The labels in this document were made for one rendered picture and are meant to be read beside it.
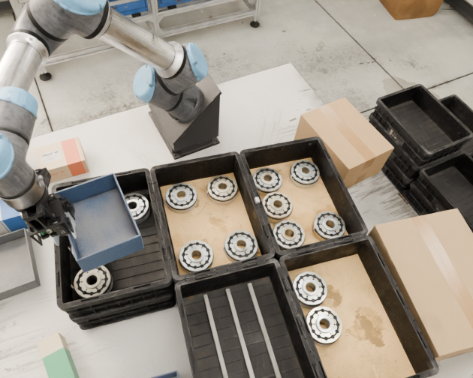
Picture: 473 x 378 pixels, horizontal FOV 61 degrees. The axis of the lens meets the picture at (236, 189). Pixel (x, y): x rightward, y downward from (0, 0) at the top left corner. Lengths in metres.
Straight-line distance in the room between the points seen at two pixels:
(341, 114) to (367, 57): 1.85
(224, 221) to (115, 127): 0.70
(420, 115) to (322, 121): 0.87
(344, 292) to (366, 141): 0.60
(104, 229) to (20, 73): 0.41
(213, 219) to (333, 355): 0.54
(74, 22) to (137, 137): 0.73
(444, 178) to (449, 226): 0.88
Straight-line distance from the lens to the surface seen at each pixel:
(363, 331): 1.27
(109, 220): 1.08
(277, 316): 1.22
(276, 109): 1.84
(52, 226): 0.88
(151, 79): 1.36
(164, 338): 1.33
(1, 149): 0.74
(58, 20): 1.10
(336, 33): 3.64
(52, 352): 1.32
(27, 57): 1.09
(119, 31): 1.16
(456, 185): 2.31
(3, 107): 0.82
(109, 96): 2.94
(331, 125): 1.60
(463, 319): 1.33
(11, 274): 1.51
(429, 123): 2.36
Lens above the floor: 1.98
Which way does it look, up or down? 56 degrees down
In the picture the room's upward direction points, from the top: 7 degrees clockwise
